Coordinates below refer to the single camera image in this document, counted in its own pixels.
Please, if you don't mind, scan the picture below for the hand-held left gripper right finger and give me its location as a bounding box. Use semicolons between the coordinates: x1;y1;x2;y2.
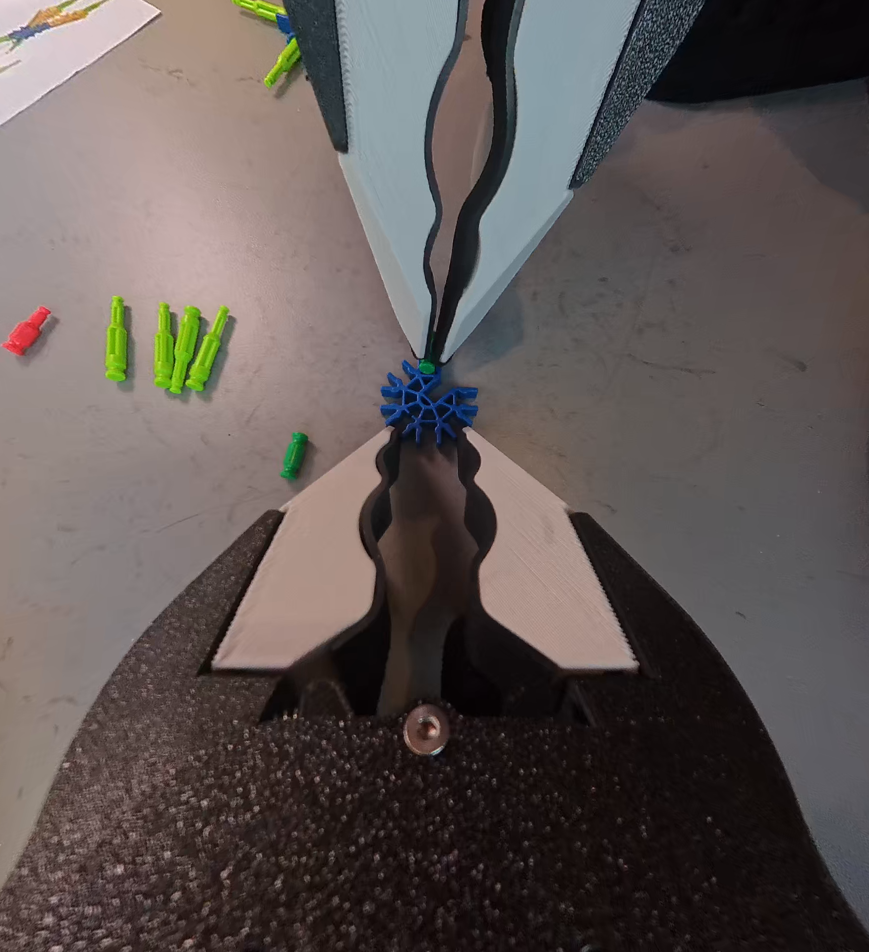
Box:
463;433;641;675

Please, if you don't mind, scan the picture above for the printed instruction sheet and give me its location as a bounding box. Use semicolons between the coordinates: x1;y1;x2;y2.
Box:
0;0;162;153

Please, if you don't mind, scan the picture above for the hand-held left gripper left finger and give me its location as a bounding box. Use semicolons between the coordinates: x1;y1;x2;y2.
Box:
211;430;400;674

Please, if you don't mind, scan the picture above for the assembled toy model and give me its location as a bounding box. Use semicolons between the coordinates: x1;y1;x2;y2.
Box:
232;0;303;89

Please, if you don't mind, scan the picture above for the blue toy connector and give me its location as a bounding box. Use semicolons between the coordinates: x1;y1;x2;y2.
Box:
380;360;478;448

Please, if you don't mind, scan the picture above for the light green toy rod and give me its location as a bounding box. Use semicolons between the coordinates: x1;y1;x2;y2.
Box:
185;305;231;393
105;295;129;383
170;305;202;395
153;302;176;389

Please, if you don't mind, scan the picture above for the red short toy rod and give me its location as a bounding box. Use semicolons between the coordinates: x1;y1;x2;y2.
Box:
0;305;53;357

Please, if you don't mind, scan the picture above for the grey desk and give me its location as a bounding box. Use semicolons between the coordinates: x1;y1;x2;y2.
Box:
0;0;869;952

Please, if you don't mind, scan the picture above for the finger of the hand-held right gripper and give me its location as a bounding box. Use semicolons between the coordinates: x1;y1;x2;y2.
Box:
334;0;471;361
433;0;642;367

